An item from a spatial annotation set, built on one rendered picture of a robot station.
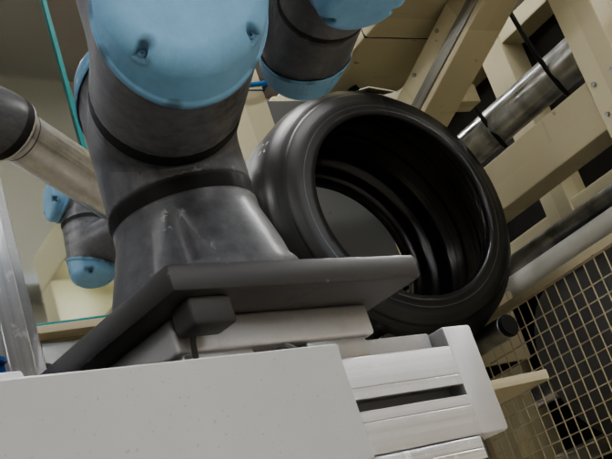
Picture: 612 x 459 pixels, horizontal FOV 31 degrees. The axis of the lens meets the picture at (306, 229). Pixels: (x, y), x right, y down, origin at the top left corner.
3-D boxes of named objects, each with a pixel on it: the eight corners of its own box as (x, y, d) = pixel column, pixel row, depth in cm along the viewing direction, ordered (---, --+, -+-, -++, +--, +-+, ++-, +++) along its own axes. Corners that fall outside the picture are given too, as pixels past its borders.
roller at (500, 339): (423, 391, 235) (411, 401, 232) (411, 372, 236) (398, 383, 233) (524, 329, 208) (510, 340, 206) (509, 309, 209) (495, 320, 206)
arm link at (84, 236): (113, 256, 176) (102, 198, 181) (59, 284, 180) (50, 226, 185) (143, 270, 182) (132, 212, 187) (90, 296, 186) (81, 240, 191)
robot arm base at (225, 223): (184, 283, 73) (146, 153, 77) (83, 367, 84) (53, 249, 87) (350, 274, 83) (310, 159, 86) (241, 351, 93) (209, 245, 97)
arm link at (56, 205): (45, 235, 187) (38, 192, 191) (107, 236, 192) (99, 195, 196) (57, 210, 181) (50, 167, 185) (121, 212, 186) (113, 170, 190)
